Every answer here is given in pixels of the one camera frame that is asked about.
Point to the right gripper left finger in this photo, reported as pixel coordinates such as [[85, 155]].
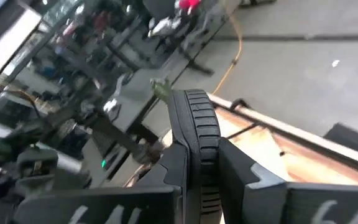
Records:
[[104, 208]]

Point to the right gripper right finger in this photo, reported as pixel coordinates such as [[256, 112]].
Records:
[[291, 205]]

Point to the black slide sandal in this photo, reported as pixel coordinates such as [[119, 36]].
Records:
[[197, 130]]

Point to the grey desk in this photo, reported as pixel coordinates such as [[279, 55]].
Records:
[[92, 174]]

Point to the black keyboard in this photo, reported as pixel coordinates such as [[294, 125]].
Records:
[[102, 143]]

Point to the green cactus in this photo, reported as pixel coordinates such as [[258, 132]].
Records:
[[161, 90]]

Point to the small white scrap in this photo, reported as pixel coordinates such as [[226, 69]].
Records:
[[335, 63]]

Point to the black aluminium table frame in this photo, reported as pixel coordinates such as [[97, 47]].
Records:
[[353, 164]]

